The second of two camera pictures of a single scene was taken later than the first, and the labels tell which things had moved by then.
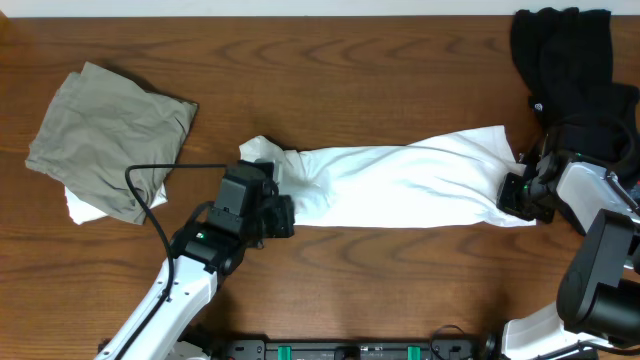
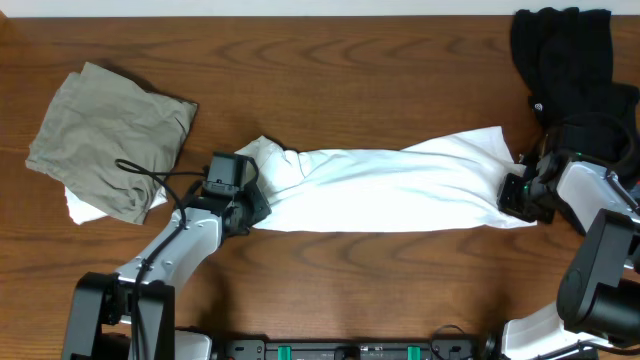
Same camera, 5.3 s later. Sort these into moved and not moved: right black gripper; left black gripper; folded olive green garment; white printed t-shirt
Moved: left black gripper
Not moved: folded olive green garment; white printed t-shirt; right black gripper
